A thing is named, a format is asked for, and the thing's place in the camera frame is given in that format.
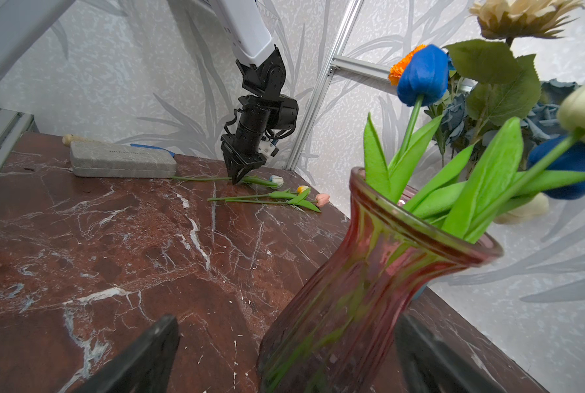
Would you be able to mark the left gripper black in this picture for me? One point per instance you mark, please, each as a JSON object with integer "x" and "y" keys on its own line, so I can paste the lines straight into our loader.
{"x": 238, "y": 163}

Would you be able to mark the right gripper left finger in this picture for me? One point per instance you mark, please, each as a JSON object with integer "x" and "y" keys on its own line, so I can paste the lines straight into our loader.
{"x": 145, "y": 366}

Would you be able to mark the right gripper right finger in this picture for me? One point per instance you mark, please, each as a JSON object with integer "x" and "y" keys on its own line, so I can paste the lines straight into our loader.
{"x": 429, "y": 365}

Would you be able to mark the red glass vase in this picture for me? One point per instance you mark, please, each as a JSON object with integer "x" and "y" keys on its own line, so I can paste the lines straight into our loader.
{"x": 336, "y": 332}

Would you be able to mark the blue tulip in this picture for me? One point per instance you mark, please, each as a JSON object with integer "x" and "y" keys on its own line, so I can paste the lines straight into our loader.
{"x": 423, "y": 83}
{"x": 564, "y": 179}

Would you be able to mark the orange marigold flower stem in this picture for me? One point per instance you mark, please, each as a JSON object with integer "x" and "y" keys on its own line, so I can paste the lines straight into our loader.
{"x": 397, "y": 70}

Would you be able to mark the light blue rose bouquet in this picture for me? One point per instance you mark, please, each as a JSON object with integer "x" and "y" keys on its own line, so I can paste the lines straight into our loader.
{"x": 457, "y": 128}

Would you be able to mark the beige sunflower stem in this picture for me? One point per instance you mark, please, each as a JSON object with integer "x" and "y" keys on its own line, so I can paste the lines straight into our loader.
{"x": 507, "y": 86}

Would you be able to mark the pale yellow tulip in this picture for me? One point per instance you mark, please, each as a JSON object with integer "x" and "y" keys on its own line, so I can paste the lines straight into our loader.
{"x": 497, "y": 177}

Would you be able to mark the white blue-tinted tulip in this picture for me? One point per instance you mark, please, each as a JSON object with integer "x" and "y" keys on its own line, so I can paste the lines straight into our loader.
{"x": 276, "y": 183}

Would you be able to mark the cream white tulip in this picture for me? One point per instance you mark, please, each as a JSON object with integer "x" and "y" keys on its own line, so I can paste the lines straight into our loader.
{"x": 537, "y": 207}

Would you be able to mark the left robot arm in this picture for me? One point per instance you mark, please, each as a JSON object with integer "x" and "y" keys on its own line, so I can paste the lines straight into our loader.
{"x": 265, "y": 112}

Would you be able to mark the blue hand shovel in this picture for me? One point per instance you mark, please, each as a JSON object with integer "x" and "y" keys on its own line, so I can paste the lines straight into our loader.
{"x": 172, "y": 154}

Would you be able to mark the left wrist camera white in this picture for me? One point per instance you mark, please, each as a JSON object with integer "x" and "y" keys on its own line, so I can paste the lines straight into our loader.
{"x": 267, "y": 149}

